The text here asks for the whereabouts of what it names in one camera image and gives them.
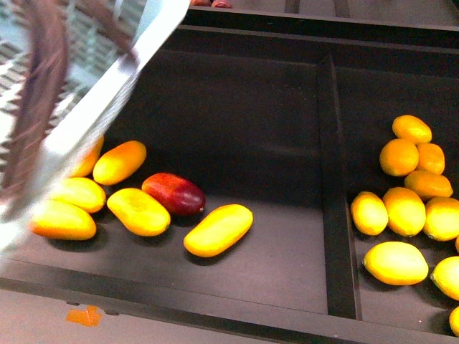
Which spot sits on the yellow mango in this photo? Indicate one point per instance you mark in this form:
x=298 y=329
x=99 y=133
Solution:
x=86 y=165
x=139 y=212
x=81 y=192
x=219 y=230
x=62 y=221
x=119 y=163

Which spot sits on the light green plastic basket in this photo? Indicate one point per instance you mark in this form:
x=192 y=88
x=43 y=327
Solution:
x=147 y=24

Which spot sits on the yellow lemon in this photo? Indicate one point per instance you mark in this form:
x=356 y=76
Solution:
x=406 y=211
x=431 y=158
x=441 y=222
x=396 y=263
x=369 y=213
x=399 y=157
x=411 y=128
x=454 y=321
x=445 y=277
x=428 y=185

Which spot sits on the brown basket handle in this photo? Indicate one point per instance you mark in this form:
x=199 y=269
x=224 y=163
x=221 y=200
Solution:
x=36 y=158

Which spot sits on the red mango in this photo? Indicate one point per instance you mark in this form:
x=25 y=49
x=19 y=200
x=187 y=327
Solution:
x=177 y=195

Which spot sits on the orange tape marker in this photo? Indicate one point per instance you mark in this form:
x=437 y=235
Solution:
x=89 y=317

